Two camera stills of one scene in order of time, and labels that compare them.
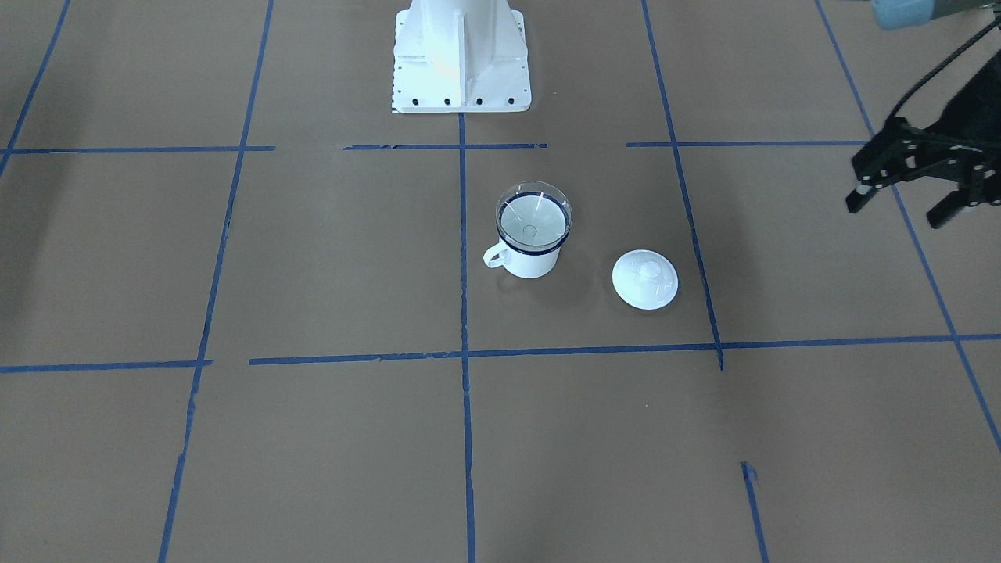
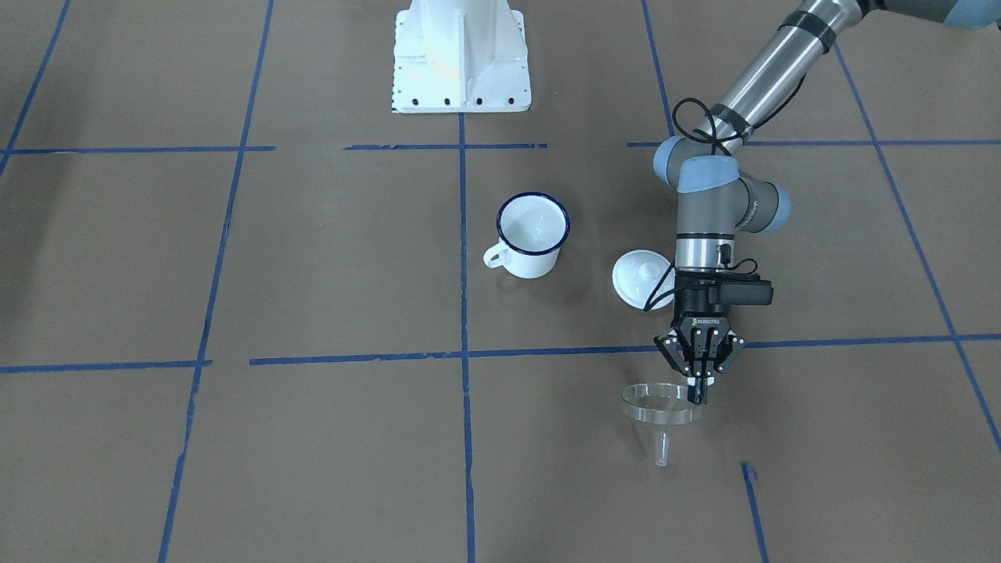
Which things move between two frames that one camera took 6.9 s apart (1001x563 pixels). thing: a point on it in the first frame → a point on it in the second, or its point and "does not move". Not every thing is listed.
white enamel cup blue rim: (532, 227) does not move
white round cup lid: (644, 279) does not move
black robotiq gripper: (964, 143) → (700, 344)
